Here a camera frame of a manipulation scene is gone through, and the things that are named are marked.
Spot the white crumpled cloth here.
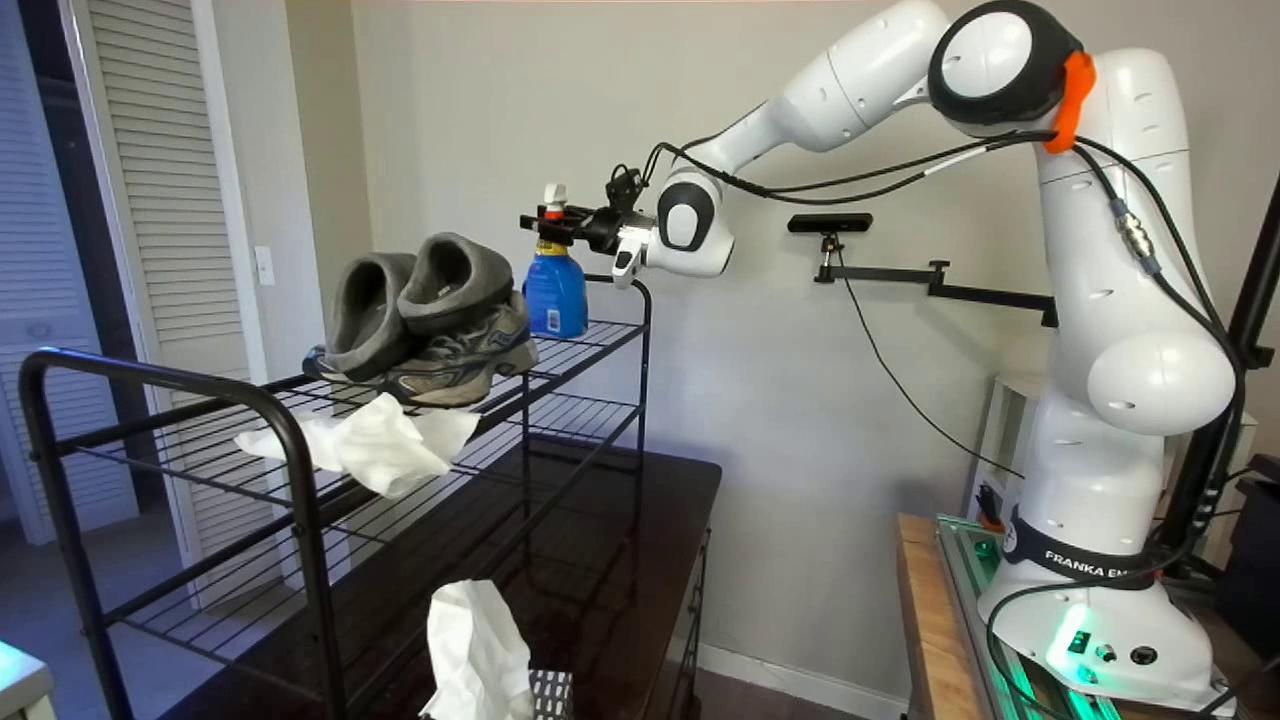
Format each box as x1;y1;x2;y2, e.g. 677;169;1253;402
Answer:
233;386;486;505

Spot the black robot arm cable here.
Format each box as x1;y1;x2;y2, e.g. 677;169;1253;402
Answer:
637;122;1253;537

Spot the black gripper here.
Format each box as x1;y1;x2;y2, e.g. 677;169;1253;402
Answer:
518;160;647;258

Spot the light wooden table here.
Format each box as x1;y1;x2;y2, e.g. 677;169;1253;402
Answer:
892;513;993;720

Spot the grey slip-on shoe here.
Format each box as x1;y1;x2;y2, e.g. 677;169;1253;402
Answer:
391;227;540;412
320;248;419;383

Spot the black metal wire rack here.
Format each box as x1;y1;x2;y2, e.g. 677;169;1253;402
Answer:
18;267;659;720

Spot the white wall box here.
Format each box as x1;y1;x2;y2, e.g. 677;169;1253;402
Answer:
964;368;1040;528

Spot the perforated metal stand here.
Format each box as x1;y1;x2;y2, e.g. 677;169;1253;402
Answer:
528;665;580;720

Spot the white louvered closet door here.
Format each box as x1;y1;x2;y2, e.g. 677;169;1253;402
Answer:
56;0;260;571

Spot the blue spray bottle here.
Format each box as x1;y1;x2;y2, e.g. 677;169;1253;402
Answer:
518;180;597;343

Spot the black computer monitor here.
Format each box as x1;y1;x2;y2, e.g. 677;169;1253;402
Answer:
1217;450;1280;665

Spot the black vertical pole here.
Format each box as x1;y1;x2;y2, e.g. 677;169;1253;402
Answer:
1165;172;1280;571

